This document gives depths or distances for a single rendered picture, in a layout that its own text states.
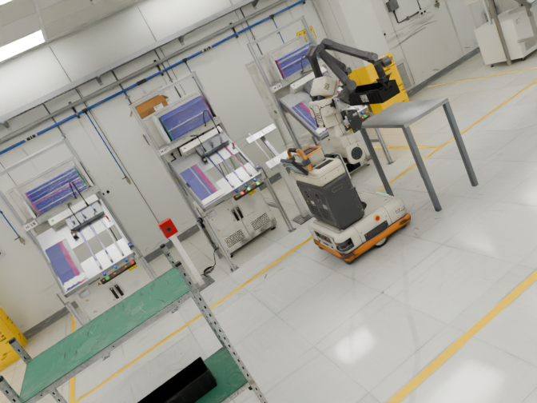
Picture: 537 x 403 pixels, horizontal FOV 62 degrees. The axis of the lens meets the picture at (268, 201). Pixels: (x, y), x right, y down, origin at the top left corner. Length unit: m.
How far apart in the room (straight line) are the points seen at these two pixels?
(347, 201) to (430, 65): 5.25
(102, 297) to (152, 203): 1.94
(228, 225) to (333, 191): 1.69
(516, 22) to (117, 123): 5.54
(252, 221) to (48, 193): 2.04
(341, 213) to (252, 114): 3.42
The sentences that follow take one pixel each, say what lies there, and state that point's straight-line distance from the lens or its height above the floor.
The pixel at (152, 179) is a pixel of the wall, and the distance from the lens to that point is 6.27.
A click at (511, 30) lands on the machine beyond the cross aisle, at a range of 7.42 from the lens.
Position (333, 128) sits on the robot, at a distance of 3.67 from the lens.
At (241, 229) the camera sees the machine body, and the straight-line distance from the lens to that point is 4.89.
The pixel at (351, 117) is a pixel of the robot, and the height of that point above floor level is 1.01.
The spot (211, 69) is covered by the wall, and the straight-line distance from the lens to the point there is 6.52.
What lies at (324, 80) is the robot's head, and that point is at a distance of 3.60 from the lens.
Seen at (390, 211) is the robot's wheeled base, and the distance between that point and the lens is 3.71.
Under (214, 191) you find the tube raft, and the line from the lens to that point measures 4.49.
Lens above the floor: 1.77
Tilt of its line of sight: 17 degrees down
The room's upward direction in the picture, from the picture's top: 28 degrees counter-clockwise
